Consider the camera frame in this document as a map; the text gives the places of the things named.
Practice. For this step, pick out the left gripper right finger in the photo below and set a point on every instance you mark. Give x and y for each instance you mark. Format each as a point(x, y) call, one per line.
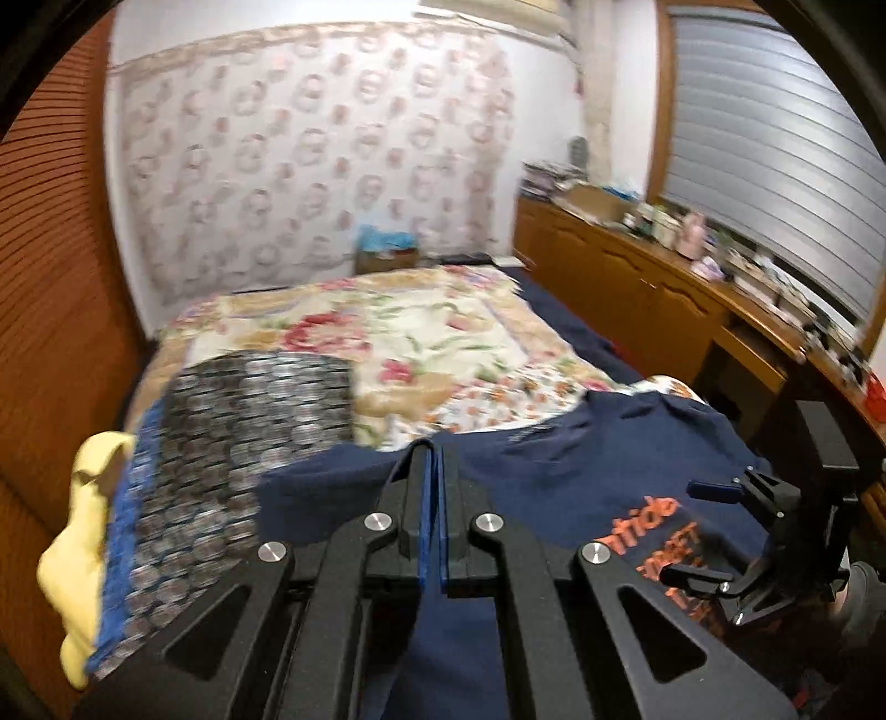
point(583, 635)

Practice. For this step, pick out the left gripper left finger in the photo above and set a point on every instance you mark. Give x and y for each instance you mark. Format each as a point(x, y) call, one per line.
point(284, 633)

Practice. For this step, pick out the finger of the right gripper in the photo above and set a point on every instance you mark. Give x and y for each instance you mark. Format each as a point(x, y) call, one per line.
point(697, 581)
point(723, 493)

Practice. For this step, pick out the navy blue printed t-shirt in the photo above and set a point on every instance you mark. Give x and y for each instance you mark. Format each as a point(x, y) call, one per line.
point(614, 470)

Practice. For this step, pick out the black white circle-pattern cloth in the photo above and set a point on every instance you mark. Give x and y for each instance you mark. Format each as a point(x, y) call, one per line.
point(186, 508)

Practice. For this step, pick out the long wooden cabinet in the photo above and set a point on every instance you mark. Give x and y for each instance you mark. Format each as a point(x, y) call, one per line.
point(665, 321)

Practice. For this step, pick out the navy blue blanket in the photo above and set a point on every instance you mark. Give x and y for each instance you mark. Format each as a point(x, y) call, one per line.
point(587, 344)

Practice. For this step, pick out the orange fruit print sheet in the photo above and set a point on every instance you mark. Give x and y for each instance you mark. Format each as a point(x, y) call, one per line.
point(530, 395)

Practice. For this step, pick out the yellow plush toy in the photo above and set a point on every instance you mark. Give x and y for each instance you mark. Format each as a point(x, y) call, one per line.
point(71, 571)

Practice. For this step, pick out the pink kettle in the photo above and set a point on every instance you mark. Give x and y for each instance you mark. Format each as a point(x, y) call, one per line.
point(692, 236)

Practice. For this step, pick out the floral beige quilt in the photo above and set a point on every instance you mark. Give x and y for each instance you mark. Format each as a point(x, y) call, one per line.
point(411, 336)

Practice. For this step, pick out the cardboard box on cabinet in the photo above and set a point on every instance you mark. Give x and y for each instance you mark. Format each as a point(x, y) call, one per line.
point(594, 205)

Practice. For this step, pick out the stack of folded papers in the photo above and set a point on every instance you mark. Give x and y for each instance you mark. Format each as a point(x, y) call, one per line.
point(545, 180)

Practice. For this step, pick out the brown louvered wardrobe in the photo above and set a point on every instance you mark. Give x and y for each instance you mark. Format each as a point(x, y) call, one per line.
point(71, 346)

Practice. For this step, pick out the brown box with blue cloth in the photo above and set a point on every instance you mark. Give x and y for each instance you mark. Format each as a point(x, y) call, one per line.
point(378, 250)

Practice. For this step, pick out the pink circle-pattern curtain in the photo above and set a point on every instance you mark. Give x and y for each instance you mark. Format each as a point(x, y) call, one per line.
point(256, 158)

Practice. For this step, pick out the beige side curtain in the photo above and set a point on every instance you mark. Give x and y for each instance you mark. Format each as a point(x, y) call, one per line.
point(593, 25)

